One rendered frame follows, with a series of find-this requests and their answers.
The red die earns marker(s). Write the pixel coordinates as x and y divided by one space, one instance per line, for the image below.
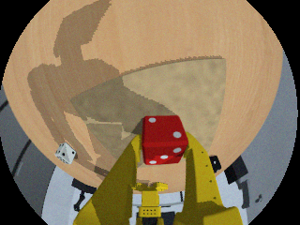
164 139

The tan textured mat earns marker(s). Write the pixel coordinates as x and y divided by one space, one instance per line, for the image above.
193 89

